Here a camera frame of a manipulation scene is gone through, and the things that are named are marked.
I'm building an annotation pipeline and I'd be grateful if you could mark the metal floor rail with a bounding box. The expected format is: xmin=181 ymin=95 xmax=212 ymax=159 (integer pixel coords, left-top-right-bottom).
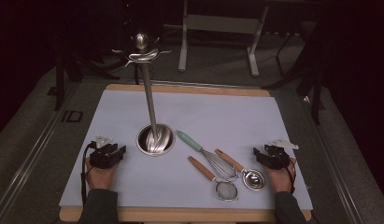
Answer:
xmin=0 ymin=83 xmax=82 ymax=224
xmin=300 ymin=92 xmax=365 ymax=224

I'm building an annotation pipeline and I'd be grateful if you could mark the egg separator with wooden handle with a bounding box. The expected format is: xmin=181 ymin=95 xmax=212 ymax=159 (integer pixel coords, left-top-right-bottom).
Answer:
xmin=214 ymin=148 xmax=266 ymax=191

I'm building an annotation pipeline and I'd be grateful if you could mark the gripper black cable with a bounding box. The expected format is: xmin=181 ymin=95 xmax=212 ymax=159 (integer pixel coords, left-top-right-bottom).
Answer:
xmin=80 ymin=141 xmax=97 ymax=207
xmin=273 ymin=145 xmax=297 ymax=196

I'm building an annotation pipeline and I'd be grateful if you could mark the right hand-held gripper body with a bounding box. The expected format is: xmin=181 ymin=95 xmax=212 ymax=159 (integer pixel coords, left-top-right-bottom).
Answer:
xmin=256 ymin=138 xmax=300 ymax=171

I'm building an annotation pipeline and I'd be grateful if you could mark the person's left hand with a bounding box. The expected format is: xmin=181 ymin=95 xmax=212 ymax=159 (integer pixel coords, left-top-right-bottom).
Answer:
xmin=84 ymin=156 xmax=121 ymax=191

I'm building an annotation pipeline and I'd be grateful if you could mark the whisk with teal handle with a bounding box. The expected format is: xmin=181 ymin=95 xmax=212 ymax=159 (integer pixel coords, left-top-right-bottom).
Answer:
xmin=175 ymin=130 xmax=241 ymax=182

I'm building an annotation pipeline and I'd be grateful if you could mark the pale blue table mat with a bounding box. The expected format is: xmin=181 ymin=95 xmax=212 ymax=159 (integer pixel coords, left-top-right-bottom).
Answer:
xmin=59 ymin=89 xmax=314 ymax=211

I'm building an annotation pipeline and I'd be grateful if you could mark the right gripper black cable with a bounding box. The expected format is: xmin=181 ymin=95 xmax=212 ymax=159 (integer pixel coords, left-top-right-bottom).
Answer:
xmin=273 ymin=145 xmax=297 ymax=196

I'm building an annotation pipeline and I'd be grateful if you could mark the mesh strainer with wooden handle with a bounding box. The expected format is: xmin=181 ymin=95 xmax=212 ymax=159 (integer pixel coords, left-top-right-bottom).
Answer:
xmin=187 ymin=155 xmax=239 ymax=202

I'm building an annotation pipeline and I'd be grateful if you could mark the white metal frame stand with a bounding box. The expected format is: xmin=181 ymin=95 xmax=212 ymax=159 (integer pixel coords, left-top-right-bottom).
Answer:
xmin=178 ymin=0 xmax=270 ymax=78

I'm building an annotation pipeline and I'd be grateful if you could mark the steel utensil stand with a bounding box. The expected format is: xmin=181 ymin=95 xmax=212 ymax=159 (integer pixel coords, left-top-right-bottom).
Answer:
xmin=111 ymin=32 xmax=177 ymax=157

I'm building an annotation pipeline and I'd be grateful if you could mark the black metal stand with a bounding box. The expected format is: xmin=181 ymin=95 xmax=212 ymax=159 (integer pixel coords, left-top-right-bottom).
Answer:
xmin=52 ymin=46 xmax=122 ymax=112
xmin=262 ymin=18 xmax=327 ymax=126

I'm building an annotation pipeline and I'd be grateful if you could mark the person's right hand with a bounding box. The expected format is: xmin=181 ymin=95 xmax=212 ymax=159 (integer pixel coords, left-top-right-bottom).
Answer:
xmin=262 ymin=157 xmax=297 ymax=194

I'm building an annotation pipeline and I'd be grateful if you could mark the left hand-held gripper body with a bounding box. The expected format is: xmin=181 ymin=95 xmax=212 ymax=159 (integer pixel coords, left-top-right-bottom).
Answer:
xmin=89 ymin=134 xmax=120 ymax=170

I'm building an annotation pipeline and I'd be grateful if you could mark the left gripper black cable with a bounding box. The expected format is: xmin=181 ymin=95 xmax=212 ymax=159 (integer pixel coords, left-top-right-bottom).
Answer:
xmin=80 ymin=141 xmax=97 ymax=207

